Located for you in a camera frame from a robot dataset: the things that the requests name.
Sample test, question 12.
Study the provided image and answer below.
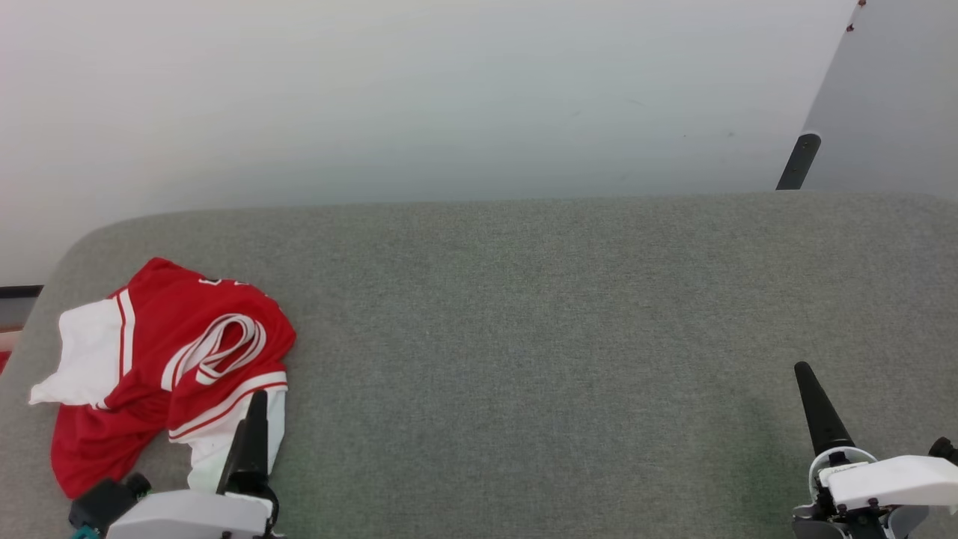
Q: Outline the black picture frame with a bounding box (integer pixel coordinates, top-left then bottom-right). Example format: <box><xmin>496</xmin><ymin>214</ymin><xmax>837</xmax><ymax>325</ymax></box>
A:
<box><xmin>0</xmin><ymin>284</ymin><xmax>44</xmax><ymax>330</ymax></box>

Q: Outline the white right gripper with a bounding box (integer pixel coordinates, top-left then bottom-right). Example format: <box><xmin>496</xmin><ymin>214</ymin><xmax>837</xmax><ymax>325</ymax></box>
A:
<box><xmin>792</xmin><ymin>362</ymin><xmax>958</xmax><ymax>539</ymax></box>

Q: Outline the red and white sports jersey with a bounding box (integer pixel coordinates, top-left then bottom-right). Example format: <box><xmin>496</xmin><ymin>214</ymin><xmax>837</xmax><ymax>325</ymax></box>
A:
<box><xmin>28</xmin><ymin>257</ymin><xmax>297</xmax><ymax>500</ymax></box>

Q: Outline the black metal leg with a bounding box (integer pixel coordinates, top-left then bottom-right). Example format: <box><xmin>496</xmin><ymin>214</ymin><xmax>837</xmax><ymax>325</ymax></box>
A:
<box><xmin>775</xmin><ymin>133</ymin><xmax>823</xmax><ymax>191</ymax></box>

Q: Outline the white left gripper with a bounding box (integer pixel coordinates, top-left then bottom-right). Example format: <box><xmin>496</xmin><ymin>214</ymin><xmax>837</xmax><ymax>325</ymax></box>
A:
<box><xmin>105</xmin><ymin>390</ymin><xmax>281</xmax><ymax>539</ymax></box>

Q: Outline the grey fabric sofa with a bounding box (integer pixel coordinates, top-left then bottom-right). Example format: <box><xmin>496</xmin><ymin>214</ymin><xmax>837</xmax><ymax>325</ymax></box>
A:
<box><xmin>0</xmin><ymin>191</ymin><xmax>958</xmax><ymax>539</ymax></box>

